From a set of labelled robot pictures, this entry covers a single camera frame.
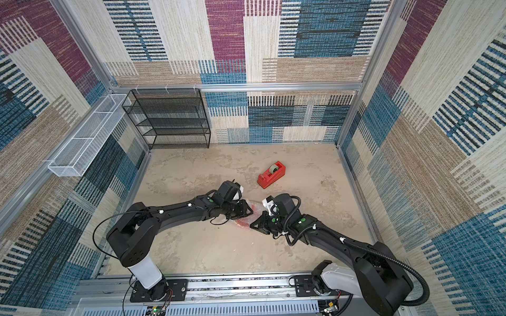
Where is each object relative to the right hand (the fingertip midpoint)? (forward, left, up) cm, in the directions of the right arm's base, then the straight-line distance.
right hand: (252, 229), depth 79 cm
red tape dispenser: (+30, -11, -4) cm, 32 cm away
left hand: (+8, -1, -3) cm, 9 cm away
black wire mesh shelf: (+60, +46, +9) cm, 76 cm away
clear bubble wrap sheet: (+4, +3, -2) cm, 6 cm away
